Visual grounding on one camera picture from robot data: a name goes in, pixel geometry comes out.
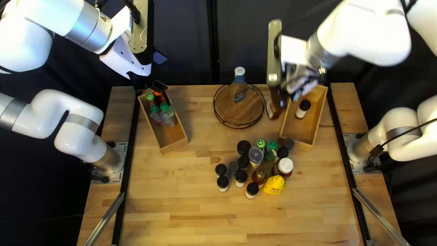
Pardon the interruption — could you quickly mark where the silver mounting plate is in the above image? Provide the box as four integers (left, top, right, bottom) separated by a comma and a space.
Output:
343, 133, 384, 175
89, 141, 128, 185

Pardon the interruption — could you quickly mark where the yellow mustard bottle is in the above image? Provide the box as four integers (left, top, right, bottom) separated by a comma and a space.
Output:
263, 175, 286, 195

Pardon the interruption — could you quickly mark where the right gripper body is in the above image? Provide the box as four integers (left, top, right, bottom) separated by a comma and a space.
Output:
280, 35, 325, 101

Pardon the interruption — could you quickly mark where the round black wire rack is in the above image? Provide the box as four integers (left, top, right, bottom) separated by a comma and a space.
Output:
213, 84, 266, 130

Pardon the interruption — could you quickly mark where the wooden box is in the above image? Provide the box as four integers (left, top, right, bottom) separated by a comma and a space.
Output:
137, 90, 189, 155
278, 84, 329, 152

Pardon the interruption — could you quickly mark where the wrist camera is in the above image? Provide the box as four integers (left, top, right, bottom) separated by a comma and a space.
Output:
267, 19, 284, 87
131, 0, 168, 66

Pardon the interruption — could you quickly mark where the black cable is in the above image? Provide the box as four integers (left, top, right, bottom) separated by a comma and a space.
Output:
124, 0, 141, 24
363, 118, 437, 171

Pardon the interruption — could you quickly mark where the large spice jar black lid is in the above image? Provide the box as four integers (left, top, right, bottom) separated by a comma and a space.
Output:
236, 140, 252, 159

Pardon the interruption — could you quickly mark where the orange-capped baby food pouch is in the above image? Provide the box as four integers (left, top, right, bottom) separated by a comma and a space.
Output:
153, 90, 168, 106

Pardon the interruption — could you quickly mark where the white-capped ketchup bottle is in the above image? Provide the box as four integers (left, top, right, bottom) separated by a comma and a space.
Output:
272, 157, 294, 180

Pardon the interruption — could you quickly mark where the white-capped dressing bottle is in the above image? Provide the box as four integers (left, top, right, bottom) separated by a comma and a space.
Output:
229, 67, 248, 104

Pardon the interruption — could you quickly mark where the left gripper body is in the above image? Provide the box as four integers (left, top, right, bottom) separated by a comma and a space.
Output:
99, 6, 153, 78

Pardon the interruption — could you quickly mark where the amber hot sauce bottle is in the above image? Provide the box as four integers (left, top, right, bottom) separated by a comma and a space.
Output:
252, 168, 268, 188

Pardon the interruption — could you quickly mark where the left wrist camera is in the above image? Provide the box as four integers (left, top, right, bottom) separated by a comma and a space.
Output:
131, 0, 168, 66

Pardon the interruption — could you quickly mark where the brown sauce bottle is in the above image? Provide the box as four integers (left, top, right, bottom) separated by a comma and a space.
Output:
266, 84, 288, 120

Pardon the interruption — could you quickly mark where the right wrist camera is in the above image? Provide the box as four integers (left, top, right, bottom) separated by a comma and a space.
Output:
267, 19, 284, 87

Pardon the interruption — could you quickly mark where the clear-capped seasoning bottle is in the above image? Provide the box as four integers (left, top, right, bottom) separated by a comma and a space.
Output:
248, 146, 264, 169

